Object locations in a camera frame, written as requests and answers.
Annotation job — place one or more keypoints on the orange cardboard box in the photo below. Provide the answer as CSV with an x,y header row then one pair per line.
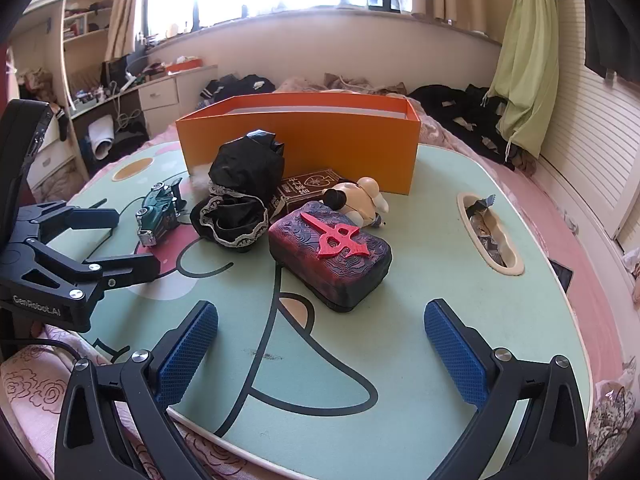
x,y
325,145

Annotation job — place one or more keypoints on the white desk with drawers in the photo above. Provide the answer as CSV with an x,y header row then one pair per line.
x,y
160,92

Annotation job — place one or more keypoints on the black hanging garment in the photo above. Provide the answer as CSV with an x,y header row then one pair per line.
x,y
615,35

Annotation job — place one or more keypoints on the cream dog figurine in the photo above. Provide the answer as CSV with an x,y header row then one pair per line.
x,y
365,200

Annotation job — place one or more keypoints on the black lace trimmed cloth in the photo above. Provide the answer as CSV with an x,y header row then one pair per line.
x,y
240,170

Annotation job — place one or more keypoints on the black sock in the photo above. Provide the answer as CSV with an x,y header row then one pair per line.
x,y
63,122

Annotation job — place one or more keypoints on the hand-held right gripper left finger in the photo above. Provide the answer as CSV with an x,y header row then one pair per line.
x,y
185,355

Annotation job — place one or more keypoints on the white bookshelf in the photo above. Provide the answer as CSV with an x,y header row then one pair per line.
x,y
85,25

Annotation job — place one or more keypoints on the dark red embossed case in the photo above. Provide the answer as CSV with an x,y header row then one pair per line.
x,y
350,270

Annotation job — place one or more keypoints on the pink rose print quilt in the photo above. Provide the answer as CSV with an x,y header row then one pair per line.
x,y
30,385

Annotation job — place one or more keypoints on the beige knit garment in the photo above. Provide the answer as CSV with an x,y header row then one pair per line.
x,y
350,80

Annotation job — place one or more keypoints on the rolled white mat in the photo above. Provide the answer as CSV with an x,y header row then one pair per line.
x,y
102,137

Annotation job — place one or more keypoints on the black computer monitor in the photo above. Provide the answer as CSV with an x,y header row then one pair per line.
x,y
115,76

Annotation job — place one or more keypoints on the green toy car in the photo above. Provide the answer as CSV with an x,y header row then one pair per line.
x,y
157,212

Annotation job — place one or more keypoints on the light green hanging garment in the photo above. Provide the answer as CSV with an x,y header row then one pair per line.
x,y
530,60

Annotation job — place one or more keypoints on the brown patterned card box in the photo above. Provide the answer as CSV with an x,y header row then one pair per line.
x,y
302,187

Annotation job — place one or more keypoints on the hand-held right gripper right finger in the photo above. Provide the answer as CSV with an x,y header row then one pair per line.
x,y
455,355

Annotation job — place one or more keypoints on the green cartoon print desktop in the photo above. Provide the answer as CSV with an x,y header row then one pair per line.
x,y
400,350

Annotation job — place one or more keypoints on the pile of crumpled wrappers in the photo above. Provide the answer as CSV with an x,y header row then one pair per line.
x,y
492,245

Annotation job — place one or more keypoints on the orange tray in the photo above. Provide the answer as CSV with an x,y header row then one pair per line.
x,y
185,66

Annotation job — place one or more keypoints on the black smartphone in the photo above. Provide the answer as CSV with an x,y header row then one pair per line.
x,y
562,275

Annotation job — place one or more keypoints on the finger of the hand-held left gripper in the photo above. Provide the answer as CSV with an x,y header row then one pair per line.
x,y
135,267
95,217

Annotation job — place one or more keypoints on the white slatted closet door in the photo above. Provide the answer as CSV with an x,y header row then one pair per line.
x,y
590,135

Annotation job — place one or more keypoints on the black striped clothes pile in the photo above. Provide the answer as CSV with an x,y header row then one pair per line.
x,y
240,85

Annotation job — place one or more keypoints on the black white patterned cloth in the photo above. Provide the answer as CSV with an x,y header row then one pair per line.
x,y
615,410

